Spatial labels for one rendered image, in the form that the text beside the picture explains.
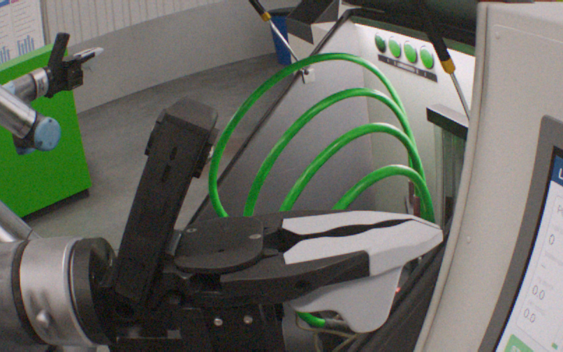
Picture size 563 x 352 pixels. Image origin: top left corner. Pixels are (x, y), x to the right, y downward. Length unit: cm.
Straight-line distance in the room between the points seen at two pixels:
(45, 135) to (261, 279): 94
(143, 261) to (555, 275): 41
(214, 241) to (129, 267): 5
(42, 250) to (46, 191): 395
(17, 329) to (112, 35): 709
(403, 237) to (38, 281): 21
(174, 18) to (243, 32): 110
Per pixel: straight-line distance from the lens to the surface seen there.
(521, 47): 58
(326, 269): 27
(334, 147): 78
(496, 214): 62
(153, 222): 28
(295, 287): 27
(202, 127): 27
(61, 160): 424
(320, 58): 92
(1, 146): 412
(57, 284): 31
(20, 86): 128
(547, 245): 55
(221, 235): 31
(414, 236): 30
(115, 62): 742
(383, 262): 28
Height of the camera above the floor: 161
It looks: 24 degrees down
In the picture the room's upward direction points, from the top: 8 degrees counter-clockwise
